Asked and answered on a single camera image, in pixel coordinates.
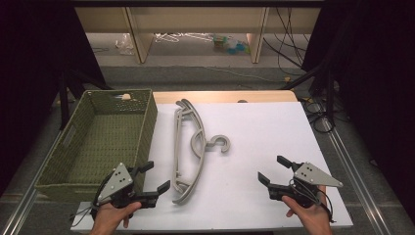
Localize white table mat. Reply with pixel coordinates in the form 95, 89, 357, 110
69, 101, 354, 233

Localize person's right hand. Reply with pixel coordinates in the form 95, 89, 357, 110
281, 185, 334, 235

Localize black metal stand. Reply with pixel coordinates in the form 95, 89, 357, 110
58, 69, 115, 132
279, 61, 338, 129

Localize metal floor rail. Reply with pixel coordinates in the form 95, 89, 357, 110
320, 117, 393, 235
0, 129, 67, 235

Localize colourful plastic toys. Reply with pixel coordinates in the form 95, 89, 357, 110
212, 34, 252, 56

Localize light wooden shelf unit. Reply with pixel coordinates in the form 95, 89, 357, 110
74, 6, 322, 65

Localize clear plastic bag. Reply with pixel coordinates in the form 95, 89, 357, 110
115, 32, 136, 56

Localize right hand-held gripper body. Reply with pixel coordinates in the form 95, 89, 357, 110
268, 162, 345, 209

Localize person's left hand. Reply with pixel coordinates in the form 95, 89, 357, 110
89, 201, 143, 235

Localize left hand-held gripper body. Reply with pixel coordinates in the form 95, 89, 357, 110
94, 162, 158, 210

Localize dark curtain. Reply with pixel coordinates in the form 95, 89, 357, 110
0, 0, 108, 197
300, 0, 415, 226

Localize green woven basket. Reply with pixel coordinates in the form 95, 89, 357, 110
34, 88, 159, 203

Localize black coiled floor cables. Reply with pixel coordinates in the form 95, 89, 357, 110
300, 97, 338, 134

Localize grey plastic clothes hanger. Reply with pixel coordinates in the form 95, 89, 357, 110
171, 98, 231, 206

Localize thin yellow floor cable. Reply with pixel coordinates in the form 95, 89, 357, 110
205, 66, 292, 83

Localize black hanging cables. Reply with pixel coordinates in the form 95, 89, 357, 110
262, 6, 311, 71

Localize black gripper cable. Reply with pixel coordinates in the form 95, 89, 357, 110
292, 177, 337, 224
69, 174, 115, 228

